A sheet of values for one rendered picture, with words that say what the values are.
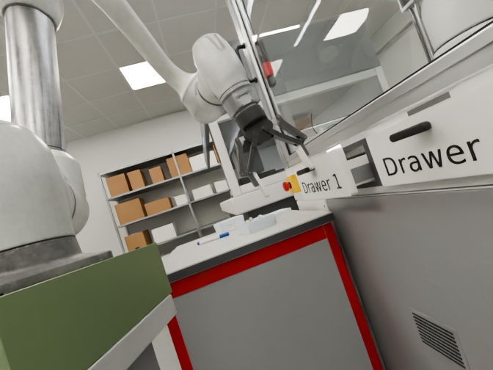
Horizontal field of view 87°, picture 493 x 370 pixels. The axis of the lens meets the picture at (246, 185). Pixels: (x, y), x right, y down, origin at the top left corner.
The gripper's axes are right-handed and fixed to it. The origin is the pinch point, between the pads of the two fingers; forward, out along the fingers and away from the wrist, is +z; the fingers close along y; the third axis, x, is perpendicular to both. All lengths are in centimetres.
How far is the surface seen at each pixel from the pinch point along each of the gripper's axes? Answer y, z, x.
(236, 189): -3, -5, 83
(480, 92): 14.8, 0.9, -37.6
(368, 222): 12.4, 20.4, -1.3
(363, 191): 14.1, 12.3, -3.8
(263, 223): -7.0, 11.0, 29.1
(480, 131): 13.8, 5.5, -36.0
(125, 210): -140, -71, 383
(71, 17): -38, -203, 162
